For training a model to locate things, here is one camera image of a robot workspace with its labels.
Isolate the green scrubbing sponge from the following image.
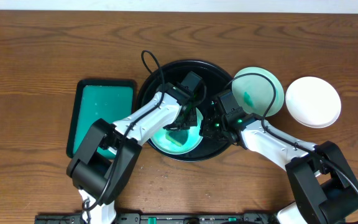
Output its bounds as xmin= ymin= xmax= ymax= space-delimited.
xmin=165 ymin=130 xmax=188 ymax=147

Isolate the mint green plate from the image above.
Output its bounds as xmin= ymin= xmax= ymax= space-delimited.
xmin=231 ymin=67 xmax=285 ymax=117
xmin=150 ymin=109 xmax=203 ymax=155

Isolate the white plate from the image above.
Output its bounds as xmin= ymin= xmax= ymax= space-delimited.
xmin=285 ymin=77 xmax=342 ymax=128

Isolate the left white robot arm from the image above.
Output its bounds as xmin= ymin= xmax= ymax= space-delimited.
xmin=67 ymin=72 xmax=206 ymax=223

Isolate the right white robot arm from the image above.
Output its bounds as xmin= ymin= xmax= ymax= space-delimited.
xmin=201 ymin=90 xmax=358 ymax=223

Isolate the round black serving tray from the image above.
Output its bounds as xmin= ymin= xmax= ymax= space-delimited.
xmin=147 ymin=60 xmax=232 ymax=162

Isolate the rectangular green water tray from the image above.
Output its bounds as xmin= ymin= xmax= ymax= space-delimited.
xmin=66 ymin=79 xmax=135 ymax=158

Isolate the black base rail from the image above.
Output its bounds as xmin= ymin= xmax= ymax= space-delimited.
xmin=34 ymin=213 xmax=279 ymax=224

